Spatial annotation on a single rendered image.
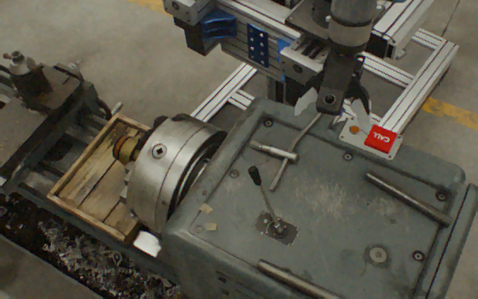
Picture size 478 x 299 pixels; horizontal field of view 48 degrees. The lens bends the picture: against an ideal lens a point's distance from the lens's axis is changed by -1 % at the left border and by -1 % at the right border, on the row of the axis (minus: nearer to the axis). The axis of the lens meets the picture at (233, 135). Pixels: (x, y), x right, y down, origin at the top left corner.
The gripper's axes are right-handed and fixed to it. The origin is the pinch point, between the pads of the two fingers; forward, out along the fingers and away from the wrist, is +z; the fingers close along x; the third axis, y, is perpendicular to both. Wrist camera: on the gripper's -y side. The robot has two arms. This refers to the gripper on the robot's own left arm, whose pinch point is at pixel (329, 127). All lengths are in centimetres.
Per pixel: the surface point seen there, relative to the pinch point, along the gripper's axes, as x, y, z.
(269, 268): 3.9, -23.3, 19.6
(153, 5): 148, 188, 98
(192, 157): 30.7, -1.2, 18.8
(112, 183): 64, 9, 52
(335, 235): -6.4, -10.9, 18.9
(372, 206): -12.2, -2.0, 16.7
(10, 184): 94, -2, 53
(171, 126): 39.2, 5.3, 17.1
